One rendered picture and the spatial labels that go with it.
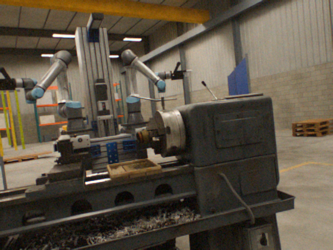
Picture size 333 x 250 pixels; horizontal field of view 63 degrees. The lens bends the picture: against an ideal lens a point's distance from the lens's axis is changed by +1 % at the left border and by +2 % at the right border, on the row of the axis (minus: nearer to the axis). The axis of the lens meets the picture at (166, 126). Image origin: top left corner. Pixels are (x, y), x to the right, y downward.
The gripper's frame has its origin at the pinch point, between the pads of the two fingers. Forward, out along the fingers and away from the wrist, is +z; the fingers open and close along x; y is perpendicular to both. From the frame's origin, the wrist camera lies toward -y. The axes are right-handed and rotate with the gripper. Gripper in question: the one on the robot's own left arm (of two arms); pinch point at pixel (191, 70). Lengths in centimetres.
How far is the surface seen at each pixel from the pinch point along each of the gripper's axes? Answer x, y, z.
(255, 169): 89, 68, 22
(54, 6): -916, -315, -395
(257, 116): 83, 34, 28
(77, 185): 116, 54, -82
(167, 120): 89, 29, -31
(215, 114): 89, 29, 0
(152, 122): 74, 32, -40
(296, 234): 36, 155, 75
